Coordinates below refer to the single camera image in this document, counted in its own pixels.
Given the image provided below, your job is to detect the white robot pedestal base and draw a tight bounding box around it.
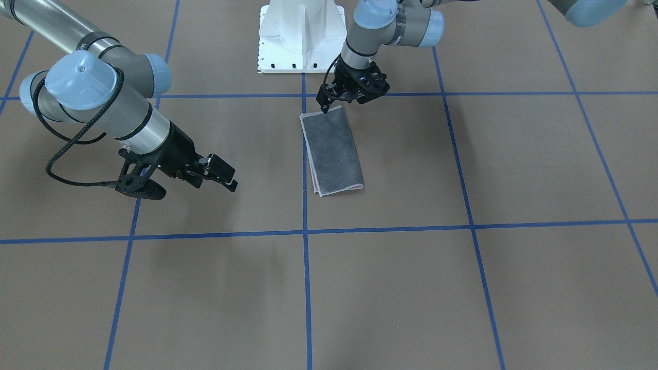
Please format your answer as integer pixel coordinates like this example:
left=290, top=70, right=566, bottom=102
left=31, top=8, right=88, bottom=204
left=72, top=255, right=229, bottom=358
left=257, top=1, right=347, bottom=73

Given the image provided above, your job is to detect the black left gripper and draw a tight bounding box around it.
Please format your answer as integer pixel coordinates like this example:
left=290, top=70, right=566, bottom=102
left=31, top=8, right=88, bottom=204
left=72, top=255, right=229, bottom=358
left=316, top=55, right=390, bottom=114

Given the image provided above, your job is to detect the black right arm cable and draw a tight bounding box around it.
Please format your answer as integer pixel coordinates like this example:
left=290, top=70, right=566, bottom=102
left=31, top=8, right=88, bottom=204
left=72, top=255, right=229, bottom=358
left=32, top=68, right=126, bottom=187

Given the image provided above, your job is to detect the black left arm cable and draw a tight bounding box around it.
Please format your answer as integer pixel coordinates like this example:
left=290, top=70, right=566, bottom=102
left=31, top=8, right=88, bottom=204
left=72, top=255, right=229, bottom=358
left=322, top=55, right=341, bottom=93

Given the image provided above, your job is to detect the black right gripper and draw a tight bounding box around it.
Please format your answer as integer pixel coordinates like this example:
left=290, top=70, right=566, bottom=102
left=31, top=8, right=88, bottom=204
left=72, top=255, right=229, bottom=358
left=114, top=122, right=238, bottom=200

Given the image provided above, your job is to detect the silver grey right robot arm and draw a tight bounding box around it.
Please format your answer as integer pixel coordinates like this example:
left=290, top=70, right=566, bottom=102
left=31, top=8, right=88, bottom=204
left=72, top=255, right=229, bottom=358
left=2, top=1, right=238, bottom=200

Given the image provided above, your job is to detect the pink and grey towel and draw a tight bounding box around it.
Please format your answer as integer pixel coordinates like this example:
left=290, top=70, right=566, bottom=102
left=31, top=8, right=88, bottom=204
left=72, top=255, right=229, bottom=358
left=299, top=106, right=364, bottom=197

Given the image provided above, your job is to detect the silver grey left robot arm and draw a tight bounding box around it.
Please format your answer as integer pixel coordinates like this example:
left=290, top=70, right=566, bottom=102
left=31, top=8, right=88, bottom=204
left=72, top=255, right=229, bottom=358
left=316, top=1, right=446, bottom=114

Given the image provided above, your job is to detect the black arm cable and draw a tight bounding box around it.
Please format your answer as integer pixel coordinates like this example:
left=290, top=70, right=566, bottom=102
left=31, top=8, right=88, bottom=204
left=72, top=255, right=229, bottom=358
left=322, top=55, right=341, bottom=93
left=32, top=68, right=126, bottom=187

